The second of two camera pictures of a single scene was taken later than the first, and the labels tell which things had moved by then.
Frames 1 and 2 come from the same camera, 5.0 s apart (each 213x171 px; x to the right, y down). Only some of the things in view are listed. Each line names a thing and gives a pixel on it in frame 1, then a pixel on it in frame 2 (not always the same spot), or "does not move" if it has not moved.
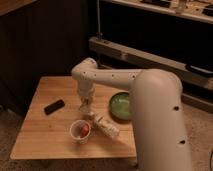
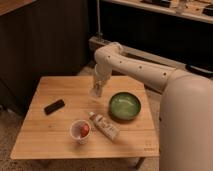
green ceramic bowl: x=119 y=106 does not move
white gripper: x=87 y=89 to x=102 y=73
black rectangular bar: x=53 y=107 does not move
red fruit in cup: x=85 y=131 does not move
